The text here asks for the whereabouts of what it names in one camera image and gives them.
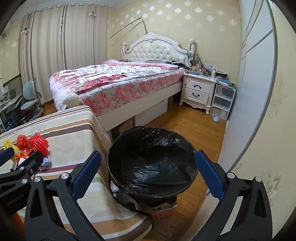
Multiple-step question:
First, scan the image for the trash bin with black bag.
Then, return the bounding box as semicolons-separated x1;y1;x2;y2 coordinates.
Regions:
106;126;199;204

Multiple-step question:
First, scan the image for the cardboard box with orange edge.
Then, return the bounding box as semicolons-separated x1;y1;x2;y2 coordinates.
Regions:
134;195;178;219

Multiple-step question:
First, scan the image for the red foam fruit net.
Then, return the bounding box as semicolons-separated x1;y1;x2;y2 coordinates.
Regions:
27;133;49;157

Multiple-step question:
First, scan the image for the beige curtain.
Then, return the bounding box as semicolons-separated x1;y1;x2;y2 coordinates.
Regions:
20;9;66;109
62;2;109;70

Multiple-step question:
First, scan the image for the black item on bed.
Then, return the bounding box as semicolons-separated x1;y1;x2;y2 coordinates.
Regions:
165;61;191;69

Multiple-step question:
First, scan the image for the clear plastic drawer unit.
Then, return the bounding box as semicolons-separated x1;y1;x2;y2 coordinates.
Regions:
210;82;236;121

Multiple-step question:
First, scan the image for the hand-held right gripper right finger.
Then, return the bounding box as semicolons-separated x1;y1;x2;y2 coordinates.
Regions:
192;150;273;241

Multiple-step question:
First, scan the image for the orange snack wrapper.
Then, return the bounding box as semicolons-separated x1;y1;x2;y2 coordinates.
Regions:
15;148;33;160

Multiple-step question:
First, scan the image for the white nightstand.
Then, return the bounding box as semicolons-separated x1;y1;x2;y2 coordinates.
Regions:
180;73;218;115

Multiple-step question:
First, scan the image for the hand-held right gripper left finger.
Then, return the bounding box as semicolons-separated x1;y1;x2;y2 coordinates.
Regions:
24;151;107;241

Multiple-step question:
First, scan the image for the pink floral blanket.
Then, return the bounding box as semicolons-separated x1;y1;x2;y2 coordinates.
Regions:
49;60;189;117

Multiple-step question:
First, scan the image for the cluttered study desk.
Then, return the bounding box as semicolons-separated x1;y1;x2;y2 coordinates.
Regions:
0;86;23;132

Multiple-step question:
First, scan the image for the white wardrobe sliding door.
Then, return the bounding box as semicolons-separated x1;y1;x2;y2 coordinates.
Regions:
217;0;278;176

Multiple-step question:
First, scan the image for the blue-grey desk chair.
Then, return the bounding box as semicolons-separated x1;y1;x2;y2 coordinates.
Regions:
20;80;44;121

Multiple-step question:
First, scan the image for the white upholstered bed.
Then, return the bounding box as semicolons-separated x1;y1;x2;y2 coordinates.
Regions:
49;32;197;139

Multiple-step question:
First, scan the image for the pale purple tissue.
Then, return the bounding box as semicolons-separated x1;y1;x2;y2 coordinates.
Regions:
38;155;52;171

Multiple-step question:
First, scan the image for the striped tablecloth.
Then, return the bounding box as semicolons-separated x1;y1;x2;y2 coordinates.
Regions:
0;105;153;241

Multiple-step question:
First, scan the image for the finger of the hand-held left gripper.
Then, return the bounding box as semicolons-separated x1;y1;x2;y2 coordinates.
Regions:
0;147;15;166
0;151;44;186

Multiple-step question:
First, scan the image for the white storage box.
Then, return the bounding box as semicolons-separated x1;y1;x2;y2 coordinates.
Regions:
135;98;169;127

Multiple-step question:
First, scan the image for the yellow foam fruit net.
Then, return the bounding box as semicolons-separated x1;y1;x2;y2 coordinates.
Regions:
4;139;18;160

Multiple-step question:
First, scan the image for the brown cardboard box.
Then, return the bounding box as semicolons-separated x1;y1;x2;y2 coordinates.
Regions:
116;118;136;135

